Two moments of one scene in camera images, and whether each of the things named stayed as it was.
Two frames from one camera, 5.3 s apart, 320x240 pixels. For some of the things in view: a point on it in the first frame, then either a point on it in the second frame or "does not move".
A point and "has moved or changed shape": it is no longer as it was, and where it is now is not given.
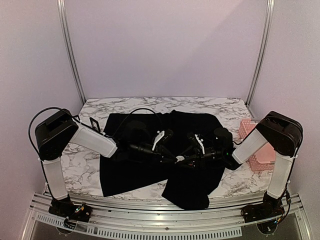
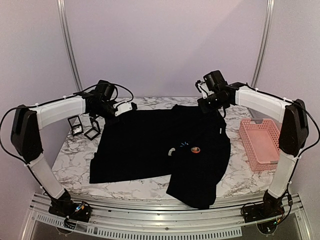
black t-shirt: x=175 y=147 has moved or changed shape
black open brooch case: x=91 y=120 does not move
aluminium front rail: x=225 y=219 does not move
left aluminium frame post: x=64 y=27 does not move
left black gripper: x=160 y=152 -> x=116 y=121
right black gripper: x=199 y=151 -> x=203 y=108
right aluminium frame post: x=267 y=29 does not move
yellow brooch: x=180 y=158 -> x=169 y=152
